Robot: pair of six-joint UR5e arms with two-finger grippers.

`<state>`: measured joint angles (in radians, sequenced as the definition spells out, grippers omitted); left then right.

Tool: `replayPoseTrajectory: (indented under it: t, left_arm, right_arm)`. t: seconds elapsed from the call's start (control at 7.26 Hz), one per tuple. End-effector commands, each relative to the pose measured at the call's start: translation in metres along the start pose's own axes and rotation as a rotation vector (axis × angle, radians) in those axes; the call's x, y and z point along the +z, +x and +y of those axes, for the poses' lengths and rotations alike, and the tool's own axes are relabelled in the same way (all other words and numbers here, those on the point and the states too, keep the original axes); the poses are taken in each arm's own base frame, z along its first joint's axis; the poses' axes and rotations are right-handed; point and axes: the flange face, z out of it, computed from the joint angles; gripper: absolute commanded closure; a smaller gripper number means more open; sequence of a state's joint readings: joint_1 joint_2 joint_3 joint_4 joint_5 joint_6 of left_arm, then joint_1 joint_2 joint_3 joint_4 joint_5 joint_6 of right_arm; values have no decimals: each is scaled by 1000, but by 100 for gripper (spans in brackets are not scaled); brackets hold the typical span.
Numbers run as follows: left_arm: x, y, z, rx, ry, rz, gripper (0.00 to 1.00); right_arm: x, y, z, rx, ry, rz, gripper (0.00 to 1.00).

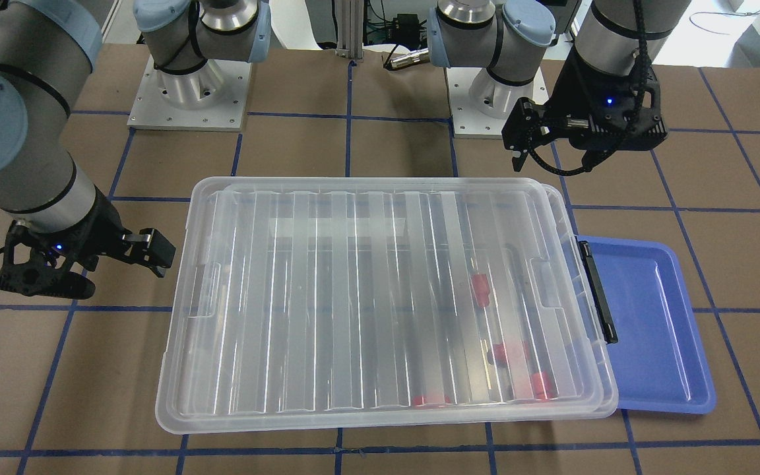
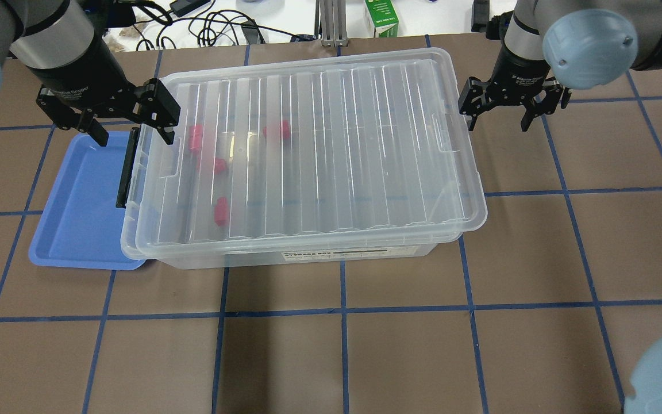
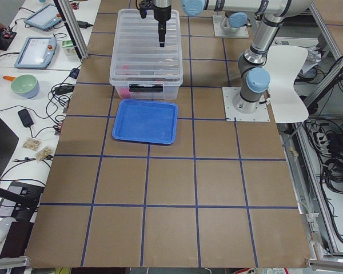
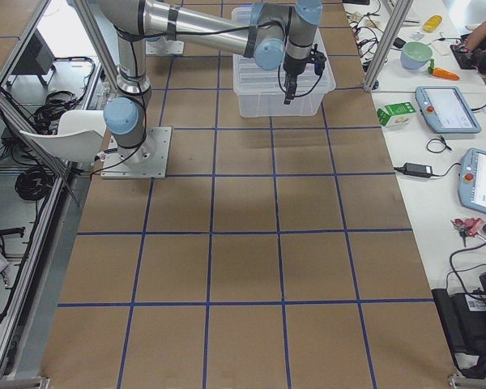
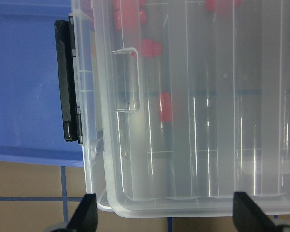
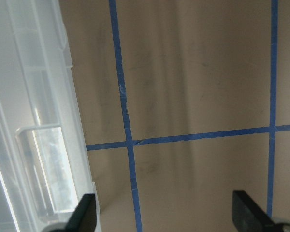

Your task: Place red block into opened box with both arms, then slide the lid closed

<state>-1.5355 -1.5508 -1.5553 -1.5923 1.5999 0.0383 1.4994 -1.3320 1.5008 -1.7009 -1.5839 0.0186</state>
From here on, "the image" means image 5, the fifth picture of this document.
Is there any clear plastic box lid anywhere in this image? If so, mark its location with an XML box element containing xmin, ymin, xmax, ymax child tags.
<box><xmin>91</xmin><ymin>0</ymin><xmax>290</xmax><ymax>218</ymax></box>

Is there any blue plastic tray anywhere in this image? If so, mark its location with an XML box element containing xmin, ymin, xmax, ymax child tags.
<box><xmin>0</xmin><ymin>0</ymin><xmax>83</xmax><ymax>167</ymax></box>

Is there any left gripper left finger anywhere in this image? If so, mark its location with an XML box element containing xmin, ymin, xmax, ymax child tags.
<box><xmin>66</xmin><ymin>194</ymin><xmax>98</xmax><ymax>232</ymax></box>

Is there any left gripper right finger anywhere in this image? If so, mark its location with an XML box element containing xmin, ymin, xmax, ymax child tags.
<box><xmin>233</xmin><ymin>192</ymin><xmax>280</xmax><ymax>232</ymax></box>

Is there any red block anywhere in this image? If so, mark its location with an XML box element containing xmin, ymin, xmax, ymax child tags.
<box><xmin>129</xmin><ymin>39</ymin><xmax>163</xmax><ymax>58</ymax></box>
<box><xmin>205</xmin><ymin>0</ymin><xmax>242</xmax><ymax>13</ymax></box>
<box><xmin>159</xmin><ymin>92</ymin><xmax>172</xmax><ymax>122</ymax></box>
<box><xmin>113</xmin><ymin>9</ymin><xmax>147</xmax><ymax>31</ymax></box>
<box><xmin>112</xmin><ymin>0</ymin><xmax>145</xmax><ymax>11</ymax></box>

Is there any black box latch handle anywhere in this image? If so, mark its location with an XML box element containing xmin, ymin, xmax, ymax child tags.
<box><xmin>54</xmin><ymin>20</ymin><xmax>78</xmax><ymax>142</ymax></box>

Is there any clear plastic storage box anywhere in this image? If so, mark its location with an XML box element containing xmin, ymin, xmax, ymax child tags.
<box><xmin>69</xmin><ymin>0</ymin><xmax>116</xmax><ymax>212</ymax></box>

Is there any red block in box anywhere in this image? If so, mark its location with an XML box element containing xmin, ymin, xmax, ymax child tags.
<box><xmin>112</xmin><ymin>0</ymin><xmax>145</xmax><ymax>11</ymax></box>
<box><xmin>205</xmin><ymin>0</ymin><xmax>242</xmax><ymax>13</ymax></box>
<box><xmin>129</xmin><ymin>39</ymin><xmax>163</xmax><ymax>58</ymax></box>
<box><xmin>113</xmin><ymin>9</ymin><xmax>147</xmax><ymax>31</ymax></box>

